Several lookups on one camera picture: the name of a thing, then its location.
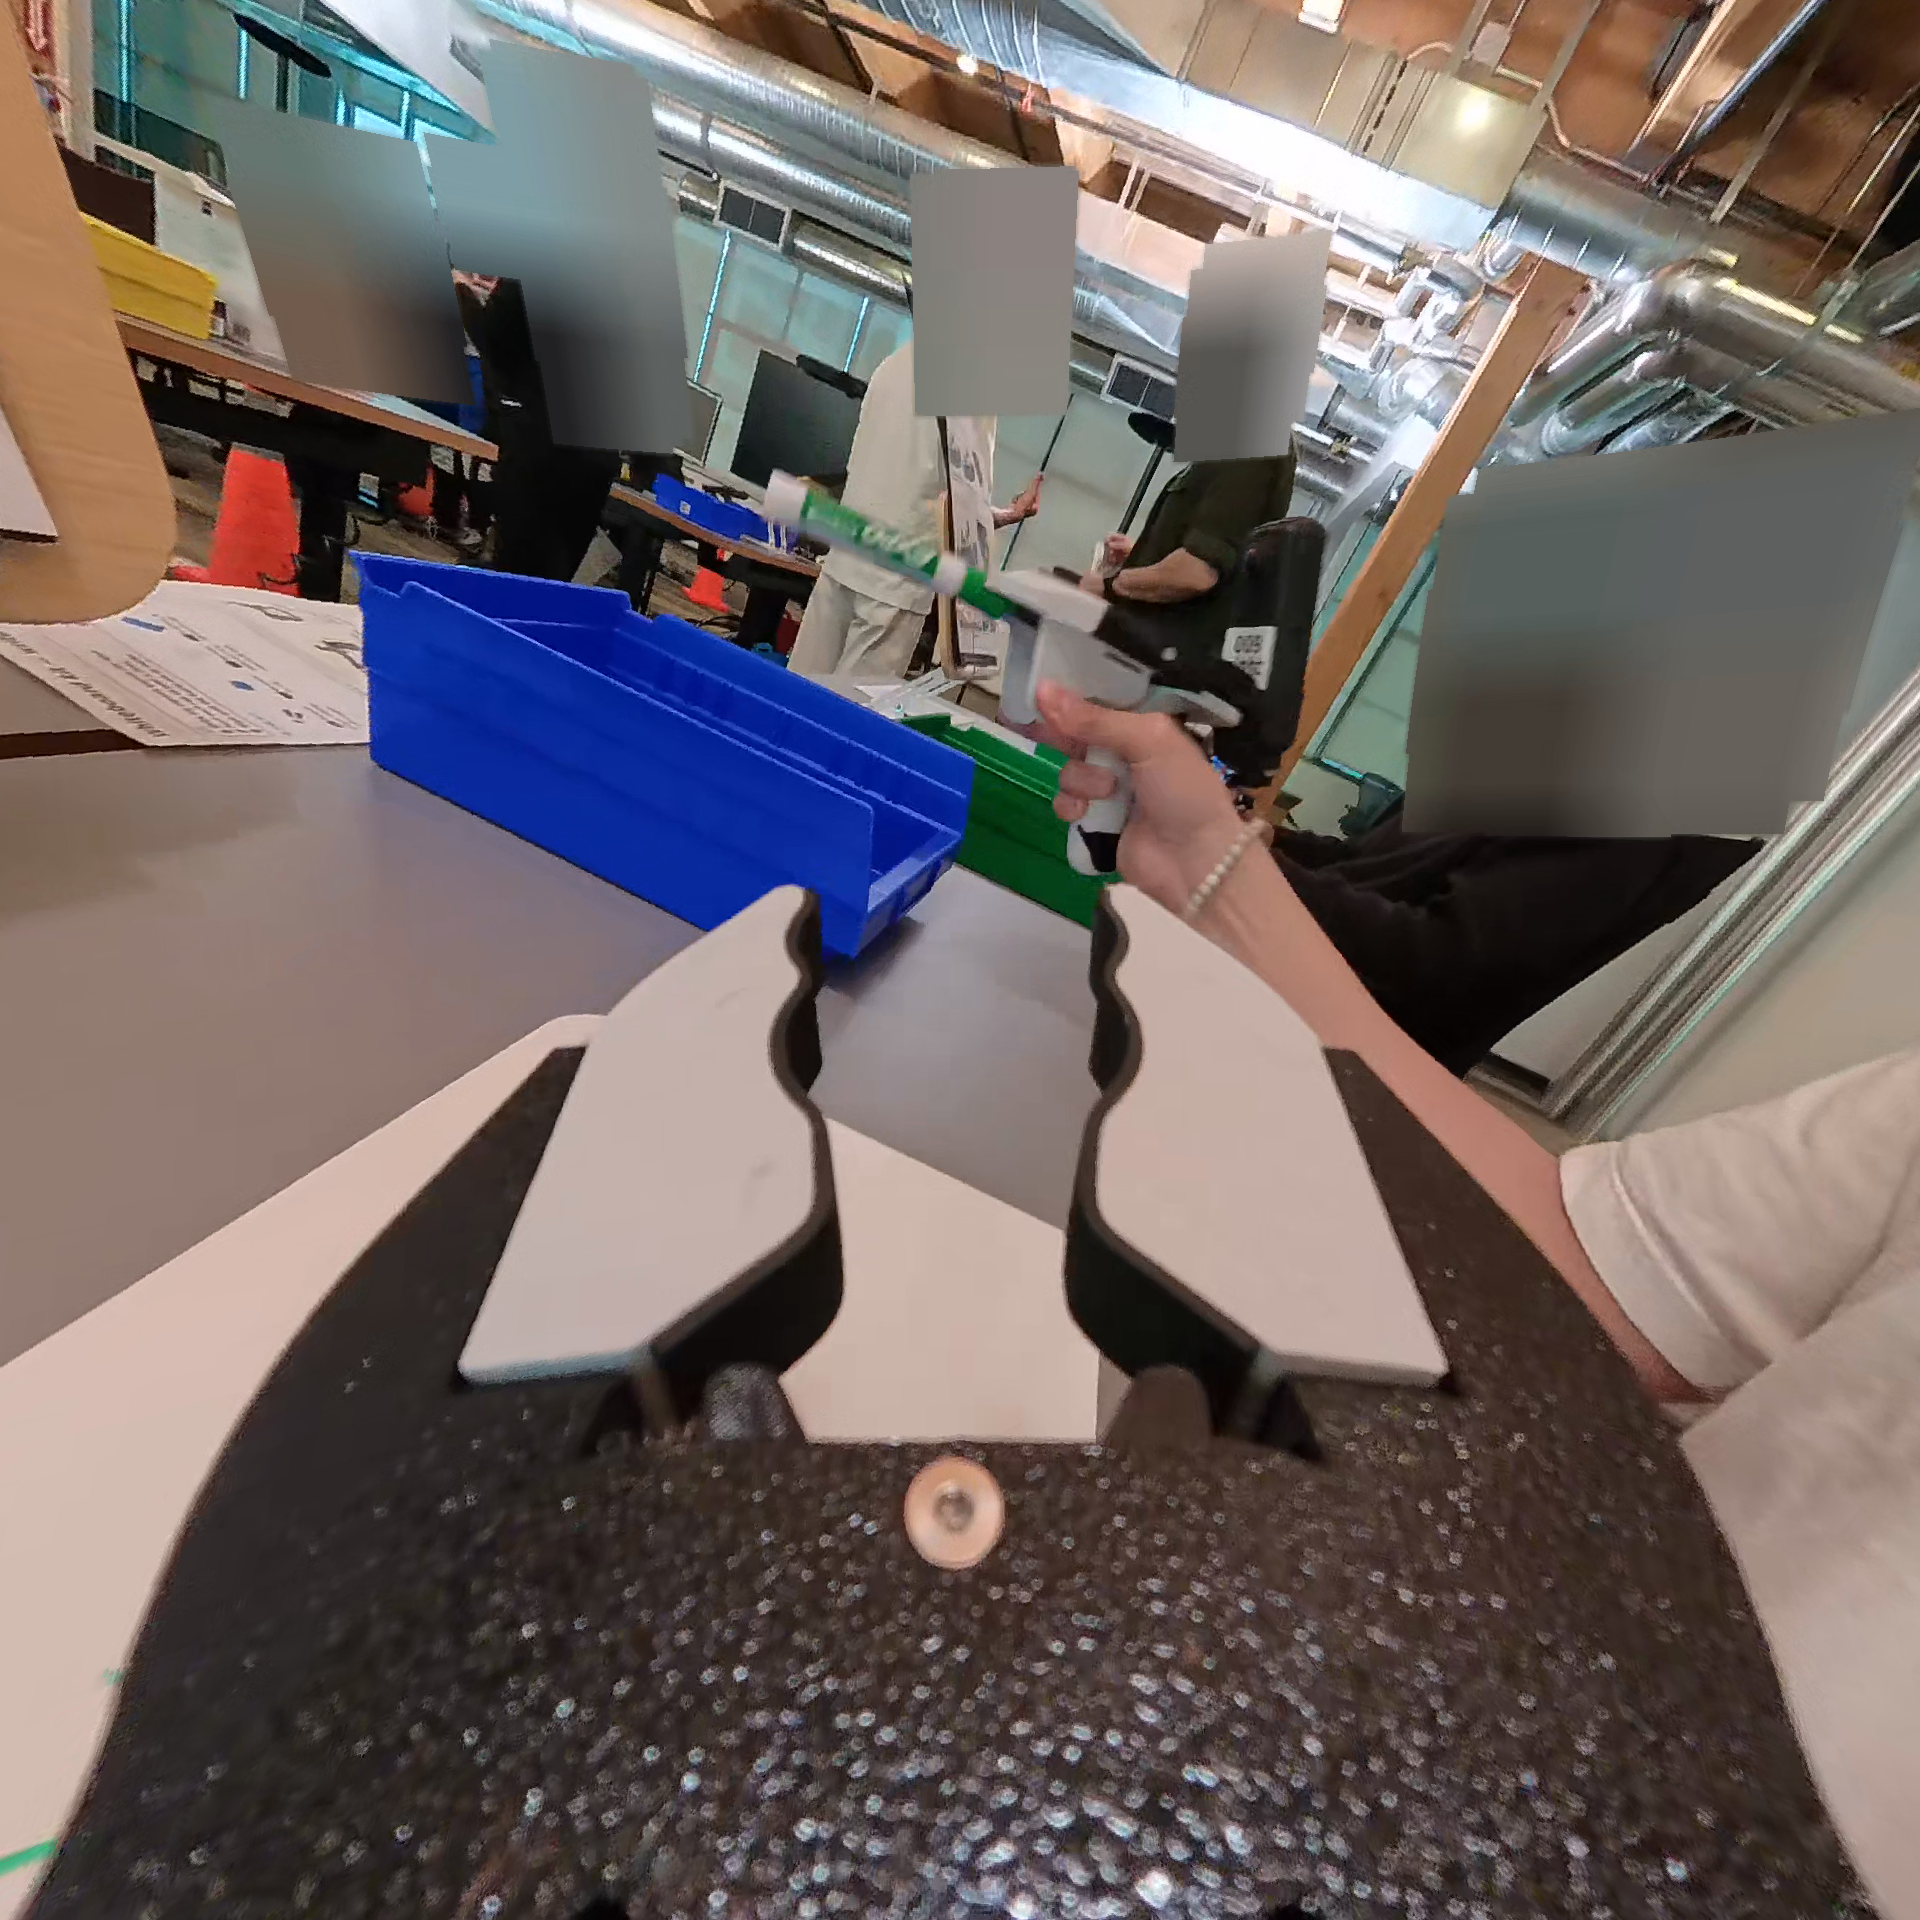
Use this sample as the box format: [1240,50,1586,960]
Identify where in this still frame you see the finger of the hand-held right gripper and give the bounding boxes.
[997,617,1064,729]
[998,565,1115,636]

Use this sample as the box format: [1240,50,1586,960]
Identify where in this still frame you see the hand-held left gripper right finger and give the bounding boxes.
[1066,886,1452,1441]

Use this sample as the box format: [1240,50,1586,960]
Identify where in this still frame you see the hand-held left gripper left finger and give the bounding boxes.
[452,886,845,1432]

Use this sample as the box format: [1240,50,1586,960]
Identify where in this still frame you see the green dry-erase marker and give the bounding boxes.
[763,469,979,593]

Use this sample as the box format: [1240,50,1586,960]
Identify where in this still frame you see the blue plastic bin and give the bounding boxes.
[353,551,979,960]

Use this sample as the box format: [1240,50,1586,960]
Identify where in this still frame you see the white whiteboard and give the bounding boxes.
[0,1012,1113,1876]

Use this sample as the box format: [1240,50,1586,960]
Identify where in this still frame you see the person's right forearm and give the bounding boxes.
[1200,839,1719,1405]

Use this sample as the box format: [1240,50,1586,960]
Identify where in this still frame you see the person's right hand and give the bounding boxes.
[1033,682,1274,914]

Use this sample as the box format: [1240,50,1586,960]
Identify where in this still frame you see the printed banner stand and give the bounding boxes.
[938,416,1005,676]

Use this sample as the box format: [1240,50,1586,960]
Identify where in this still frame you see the green plastic bin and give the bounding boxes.
[900,713,1120,929]

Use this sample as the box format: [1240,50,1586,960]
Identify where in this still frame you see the long wooden desk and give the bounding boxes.
[608,485,827,651]

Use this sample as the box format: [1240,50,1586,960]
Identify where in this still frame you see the black monitor screen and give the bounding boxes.
[730,349,871,488]

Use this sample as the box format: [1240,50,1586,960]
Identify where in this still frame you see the small blue bin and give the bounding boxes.
[652,470,769,546]

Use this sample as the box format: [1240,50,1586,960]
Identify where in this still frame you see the silver ventilation ducts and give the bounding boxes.
[451,0,1920,496]

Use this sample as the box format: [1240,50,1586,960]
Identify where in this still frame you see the printed instruction sheet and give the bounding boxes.
[0,582,373,749]

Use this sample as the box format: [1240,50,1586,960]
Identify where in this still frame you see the wooden top desk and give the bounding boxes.
[122,314,500,601]

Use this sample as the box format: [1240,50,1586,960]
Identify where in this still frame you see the yellow plastic bin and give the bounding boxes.
[82,213,220,339]

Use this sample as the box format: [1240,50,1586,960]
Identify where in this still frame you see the wooden sign stand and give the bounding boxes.
[0,0,180,623]

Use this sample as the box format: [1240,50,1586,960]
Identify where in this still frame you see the white bead bracelet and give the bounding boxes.
[1178,815,1276,923]

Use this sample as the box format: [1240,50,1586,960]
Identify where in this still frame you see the wooden post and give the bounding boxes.
[1274,254,1597,797]

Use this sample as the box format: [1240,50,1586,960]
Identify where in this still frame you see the metal frame rail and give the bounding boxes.
[1545,704,1920,1143]

